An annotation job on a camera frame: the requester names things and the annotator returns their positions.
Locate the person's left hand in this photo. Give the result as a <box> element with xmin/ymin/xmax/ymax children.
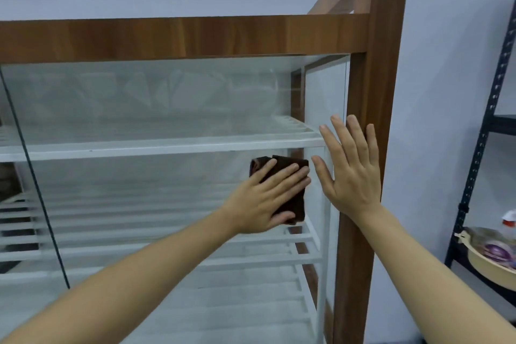
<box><xmin>221</xmin><ymin>158</ymin><xmax>313</xmax><ymax>235</ymax></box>

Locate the person's right hand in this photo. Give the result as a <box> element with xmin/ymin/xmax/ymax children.
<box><xmin>311</xmin><ymin>114</ymin><xmax>384</xmax><ymax>217</ymax></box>

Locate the dark brown cleaning cloth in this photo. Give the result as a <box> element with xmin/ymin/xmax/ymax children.
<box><xmin>249</xmin><ymin>155</ymin><xmax>310</xmax><ymax>226</ymax></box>

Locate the person's right forearm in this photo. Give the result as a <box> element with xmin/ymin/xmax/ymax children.
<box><xmin>343</xmin><ymin>203</ymin><xmax>516</xmax><ymax>344</ymax></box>

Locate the person's left forearm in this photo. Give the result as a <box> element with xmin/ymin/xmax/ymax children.
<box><xmin>0</xmin><ymin>207</ymin><xmax>242</xmax><ymax>344</ymax></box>

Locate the white slatted metal shelf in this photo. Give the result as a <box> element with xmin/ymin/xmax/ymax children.
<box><xmin>0</xmin><ymin>184</ymin><xmax>325</xmax><ymax>283</ymax></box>
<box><xmin>69</xmin><ymin>265</ymin><xmax>325</xmax><ymax>344</ymax></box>
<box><xmin>0</xmin><ymin>115</ymin><xmax>326</xmax><ymax>163</ymax></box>

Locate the black metal storage rack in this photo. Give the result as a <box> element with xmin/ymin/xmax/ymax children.
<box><xmin>444</xmin><ymin>0</ymin><xmax>516</xmax><ymax>312</ymax></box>

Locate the clear glass cabinet door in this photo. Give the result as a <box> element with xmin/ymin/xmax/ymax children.
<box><xmin>0</xmin><ymin>54</ymin><xmax>350</xmax><ymax>344</ymax></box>
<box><xmin>0</xmin><ymin>67</ymin><xmax>71</xmax><ymax>318</ymax></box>

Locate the clear spray bottle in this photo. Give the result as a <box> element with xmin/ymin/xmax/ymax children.
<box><xmin>501</xmin><ymin>209</ymin><xmax>516</xmax><ymax>268</ymax></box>

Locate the purple round item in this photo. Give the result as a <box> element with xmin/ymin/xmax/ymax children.
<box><xmin>484</xmin><ymin>240</ymin><xmax>515</xmax><ymax>264</ymax></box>

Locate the beige plastic basin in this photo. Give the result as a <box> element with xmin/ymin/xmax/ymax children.
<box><xmin>454</xmin><ymin>227</ymin><xmax>516</xmax><ymax>290</ymax></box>

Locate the brown wooden display cabinet frame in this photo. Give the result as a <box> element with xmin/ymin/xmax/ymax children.
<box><xmin>0</xmin><ymin>0</ymin><xmax>413</xmax><ymax>344</ymax></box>

